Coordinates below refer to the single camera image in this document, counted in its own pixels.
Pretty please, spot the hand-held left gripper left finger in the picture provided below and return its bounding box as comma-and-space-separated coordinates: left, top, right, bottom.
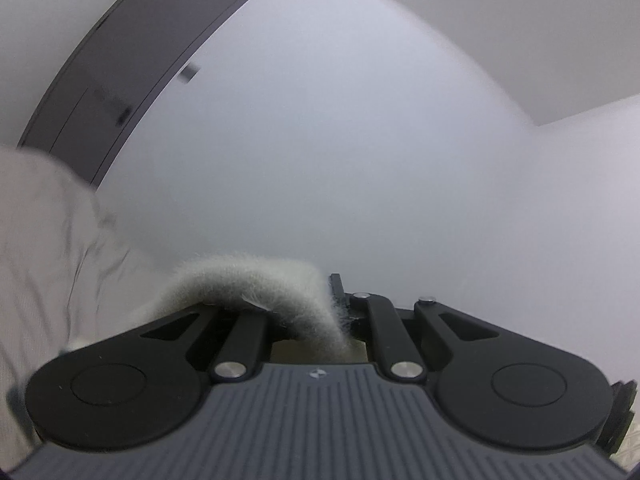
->
131, 302, 273, 382

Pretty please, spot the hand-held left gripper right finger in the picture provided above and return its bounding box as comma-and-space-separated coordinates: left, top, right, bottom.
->
328, 273, 502, 385

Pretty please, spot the white fluffy sweater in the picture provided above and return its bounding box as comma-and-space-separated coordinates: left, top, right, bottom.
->
132, 255, 362, 363

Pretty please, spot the beige bed sheet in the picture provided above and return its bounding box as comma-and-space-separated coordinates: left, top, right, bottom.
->
0, 145, 168, 472

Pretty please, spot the dark grey door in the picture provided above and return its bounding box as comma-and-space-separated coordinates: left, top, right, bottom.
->
17, 0, 259, 189

